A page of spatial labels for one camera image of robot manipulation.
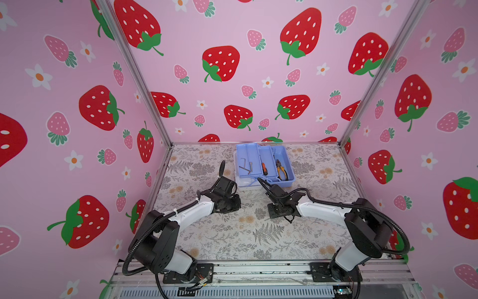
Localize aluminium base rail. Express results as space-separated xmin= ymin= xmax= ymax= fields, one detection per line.
xmin=105 ymin=259 xmax=425 ymax=299

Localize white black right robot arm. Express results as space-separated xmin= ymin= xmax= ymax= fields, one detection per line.
xmin=258 ymin=179 xmax=412 ymax=299

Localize aluminium corner frame post right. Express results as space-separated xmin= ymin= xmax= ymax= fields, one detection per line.
xmin=338 ymin=0 xmax=429 ymax=150

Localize aluminium corner frame post left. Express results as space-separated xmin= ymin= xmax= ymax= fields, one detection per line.
xmin=98 ymin=0 xmax=173 ymax=149

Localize white lid blue tool box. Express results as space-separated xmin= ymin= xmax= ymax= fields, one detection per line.
xmin=234 ymin=143 xmax=296 ymax=189

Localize orange handled pliers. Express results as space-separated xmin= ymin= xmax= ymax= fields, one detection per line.
xmin=276 ymin=159 xmax=289 ymax=181

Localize orange screwdriver long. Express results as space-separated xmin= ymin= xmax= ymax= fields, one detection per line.
xmin=261 ymin=162 xmax=268 ymax=176

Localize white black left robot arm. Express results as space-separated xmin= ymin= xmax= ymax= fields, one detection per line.
xmin=122 ymin=161 xmax=241 ymax=299

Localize aluminium corner frame post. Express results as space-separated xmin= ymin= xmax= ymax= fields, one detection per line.
xmin=98 ymin=0 xmax=173 ymax=149
xmin=338 ymin=0 xmax=429 ymax=150

